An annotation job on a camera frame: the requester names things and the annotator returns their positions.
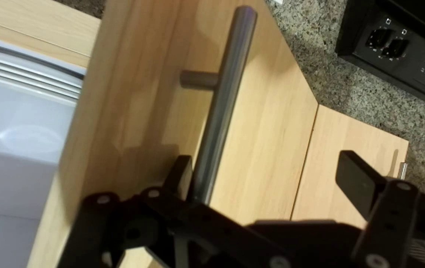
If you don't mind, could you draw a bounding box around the small steel cabinet handle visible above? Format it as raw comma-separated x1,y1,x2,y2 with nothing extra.
396,159,409,181

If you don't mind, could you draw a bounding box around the long steel bar door handle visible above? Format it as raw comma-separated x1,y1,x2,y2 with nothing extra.
179,4,261,205

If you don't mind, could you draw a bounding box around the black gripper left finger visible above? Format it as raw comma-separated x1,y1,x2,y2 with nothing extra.
57,153,293,268

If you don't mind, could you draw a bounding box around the wooden cabinet door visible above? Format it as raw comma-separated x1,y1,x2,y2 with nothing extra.
26,0,322,268
290,103,411,231

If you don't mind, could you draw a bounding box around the black electric stove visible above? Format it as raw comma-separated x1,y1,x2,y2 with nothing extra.
335,0,425,114

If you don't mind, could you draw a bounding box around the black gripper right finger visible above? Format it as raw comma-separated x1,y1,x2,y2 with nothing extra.
335,149,425,268

